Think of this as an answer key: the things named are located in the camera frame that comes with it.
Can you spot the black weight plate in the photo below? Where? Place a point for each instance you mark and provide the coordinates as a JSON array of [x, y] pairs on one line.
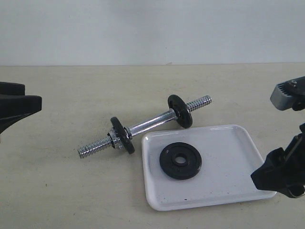
[[180, 161], [184, 118]]

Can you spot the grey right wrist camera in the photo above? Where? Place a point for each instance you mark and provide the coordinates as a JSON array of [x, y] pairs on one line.
[[289, 94]]

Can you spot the chrome threaded dumbbell bar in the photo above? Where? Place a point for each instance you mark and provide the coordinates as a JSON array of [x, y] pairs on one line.
[[142, 127]]

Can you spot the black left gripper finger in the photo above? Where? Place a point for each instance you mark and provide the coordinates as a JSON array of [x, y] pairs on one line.
[[15, 89], [13, 108]]

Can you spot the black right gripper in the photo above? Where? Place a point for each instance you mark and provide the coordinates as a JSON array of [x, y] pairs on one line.
[[284, 171]]

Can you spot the chrome spinlock collar nut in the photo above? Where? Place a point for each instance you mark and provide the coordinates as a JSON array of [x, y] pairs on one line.
[[115, 140]]

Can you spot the black weight plate end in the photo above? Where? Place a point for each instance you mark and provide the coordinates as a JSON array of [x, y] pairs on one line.
[[123, 135]]

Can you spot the white plastic tray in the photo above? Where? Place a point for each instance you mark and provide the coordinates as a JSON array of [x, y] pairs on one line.
[[228, 156]]

